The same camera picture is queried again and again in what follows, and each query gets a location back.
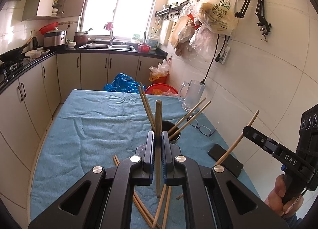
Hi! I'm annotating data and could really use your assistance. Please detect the wooden chopstick one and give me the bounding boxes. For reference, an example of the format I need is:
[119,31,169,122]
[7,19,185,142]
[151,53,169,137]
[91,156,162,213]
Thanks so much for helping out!
[138,86,155,131]

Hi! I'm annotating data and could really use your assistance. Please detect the white pink plastic bag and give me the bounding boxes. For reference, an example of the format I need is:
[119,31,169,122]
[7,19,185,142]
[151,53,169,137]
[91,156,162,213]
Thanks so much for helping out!
[169,0,218,62]

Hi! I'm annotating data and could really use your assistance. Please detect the blue plastic bag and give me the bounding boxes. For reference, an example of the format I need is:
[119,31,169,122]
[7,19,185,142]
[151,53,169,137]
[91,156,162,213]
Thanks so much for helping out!
[102,73,140,93]

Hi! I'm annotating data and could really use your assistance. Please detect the wooden chopstick five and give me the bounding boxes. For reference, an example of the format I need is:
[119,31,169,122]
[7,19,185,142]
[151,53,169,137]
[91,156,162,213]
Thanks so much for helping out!
[176,109,260,200]

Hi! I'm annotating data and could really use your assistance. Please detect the black power cable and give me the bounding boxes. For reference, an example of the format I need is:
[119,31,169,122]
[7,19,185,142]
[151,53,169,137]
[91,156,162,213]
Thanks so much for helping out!
[199,34,222,85]

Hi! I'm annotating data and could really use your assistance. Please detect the wooden chopstick nine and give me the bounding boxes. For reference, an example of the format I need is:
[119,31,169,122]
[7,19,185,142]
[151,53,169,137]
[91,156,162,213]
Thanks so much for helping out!
[162,186,172,229]

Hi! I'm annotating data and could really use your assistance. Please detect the wooden chopstick six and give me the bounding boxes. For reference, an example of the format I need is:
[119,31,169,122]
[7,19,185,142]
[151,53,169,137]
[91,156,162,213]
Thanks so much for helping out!
[133,191,153,227]

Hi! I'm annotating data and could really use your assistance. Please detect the wooden chopstick three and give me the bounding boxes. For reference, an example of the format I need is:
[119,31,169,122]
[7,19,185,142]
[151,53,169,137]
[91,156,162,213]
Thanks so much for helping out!
[169,101,211,140]

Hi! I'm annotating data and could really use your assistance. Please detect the wall power strip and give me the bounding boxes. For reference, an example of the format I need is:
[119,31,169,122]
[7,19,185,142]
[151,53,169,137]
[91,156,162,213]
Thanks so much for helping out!
[218,46,231,64]

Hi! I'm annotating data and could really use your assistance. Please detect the lower kitchen cabinets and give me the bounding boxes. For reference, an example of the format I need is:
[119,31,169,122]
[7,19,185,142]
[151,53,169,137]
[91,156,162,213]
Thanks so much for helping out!
[0,50,167,219]

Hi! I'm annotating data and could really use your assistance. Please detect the dark grey utensil holder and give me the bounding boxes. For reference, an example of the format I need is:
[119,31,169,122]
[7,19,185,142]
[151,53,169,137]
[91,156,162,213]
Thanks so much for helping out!
[161,120,181,144]

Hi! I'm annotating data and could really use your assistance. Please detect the wooden chopstick seven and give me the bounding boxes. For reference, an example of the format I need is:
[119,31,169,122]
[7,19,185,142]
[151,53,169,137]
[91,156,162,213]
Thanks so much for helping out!
[113,154,162,228]

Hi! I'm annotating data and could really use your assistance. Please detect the red plastic basin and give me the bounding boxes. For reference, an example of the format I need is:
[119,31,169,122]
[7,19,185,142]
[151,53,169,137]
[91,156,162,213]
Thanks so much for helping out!
[145,83,178,96]

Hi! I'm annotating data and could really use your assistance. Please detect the clear glass beer mug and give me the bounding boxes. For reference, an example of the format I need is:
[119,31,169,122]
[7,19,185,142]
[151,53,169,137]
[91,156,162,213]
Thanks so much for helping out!
[178,80,205,111]

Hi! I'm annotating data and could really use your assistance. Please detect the wooden chopstick eight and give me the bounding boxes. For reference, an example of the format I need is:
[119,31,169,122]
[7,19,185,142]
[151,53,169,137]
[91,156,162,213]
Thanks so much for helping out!
[151,184,167,228]

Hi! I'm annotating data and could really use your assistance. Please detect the wooden chopstick four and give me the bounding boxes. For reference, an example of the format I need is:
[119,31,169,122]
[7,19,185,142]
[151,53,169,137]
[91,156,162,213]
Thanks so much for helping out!
[155,100,162,198]

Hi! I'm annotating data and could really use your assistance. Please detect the orange trash bag bin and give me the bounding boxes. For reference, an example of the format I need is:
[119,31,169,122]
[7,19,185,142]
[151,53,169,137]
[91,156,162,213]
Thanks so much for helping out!
[149,60,170,84]

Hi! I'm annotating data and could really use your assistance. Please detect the red small basket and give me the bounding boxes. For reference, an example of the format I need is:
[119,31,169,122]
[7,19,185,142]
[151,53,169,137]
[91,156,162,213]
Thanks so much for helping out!
[138,44,150,53]

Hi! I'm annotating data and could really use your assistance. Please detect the kitchen window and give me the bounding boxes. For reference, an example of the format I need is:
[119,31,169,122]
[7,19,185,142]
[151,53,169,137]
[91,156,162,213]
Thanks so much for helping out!
[80,0,155,42]

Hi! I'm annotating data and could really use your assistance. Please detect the black frame eyeglasses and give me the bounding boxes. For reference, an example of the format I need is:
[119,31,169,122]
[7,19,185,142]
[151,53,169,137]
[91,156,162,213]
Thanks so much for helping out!
[190,119,217,137]

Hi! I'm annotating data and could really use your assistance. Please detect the person right hand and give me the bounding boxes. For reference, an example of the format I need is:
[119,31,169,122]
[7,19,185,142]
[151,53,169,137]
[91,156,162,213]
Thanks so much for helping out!
[265,175,303,219]

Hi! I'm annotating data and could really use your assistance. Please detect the wooden chopstick two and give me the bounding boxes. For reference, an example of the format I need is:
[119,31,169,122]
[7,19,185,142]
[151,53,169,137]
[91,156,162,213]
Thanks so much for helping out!
[168,97,207,136]

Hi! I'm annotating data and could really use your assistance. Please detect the wooden chopstick ten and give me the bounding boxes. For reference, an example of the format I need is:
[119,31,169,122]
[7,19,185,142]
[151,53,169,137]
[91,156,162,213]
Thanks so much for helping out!
[140,83,155,129]

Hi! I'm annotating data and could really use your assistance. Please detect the yellowish plastic bag hanging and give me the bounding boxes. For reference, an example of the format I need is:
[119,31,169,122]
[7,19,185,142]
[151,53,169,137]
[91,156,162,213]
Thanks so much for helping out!
[191,0,238,36]

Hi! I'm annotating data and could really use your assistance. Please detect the silver rice cooker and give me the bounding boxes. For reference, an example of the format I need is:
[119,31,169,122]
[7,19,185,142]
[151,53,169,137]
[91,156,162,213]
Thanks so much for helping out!
[44,29,67,48]

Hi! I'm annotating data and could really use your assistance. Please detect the black wok pan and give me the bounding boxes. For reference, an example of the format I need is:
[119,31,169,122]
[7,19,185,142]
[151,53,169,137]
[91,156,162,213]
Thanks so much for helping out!
[0,42,30,63]

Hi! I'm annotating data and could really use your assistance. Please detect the brown cooking pot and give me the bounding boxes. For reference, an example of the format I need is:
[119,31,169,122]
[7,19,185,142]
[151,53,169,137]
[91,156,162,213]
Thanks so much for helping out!
[74,27,93,48]

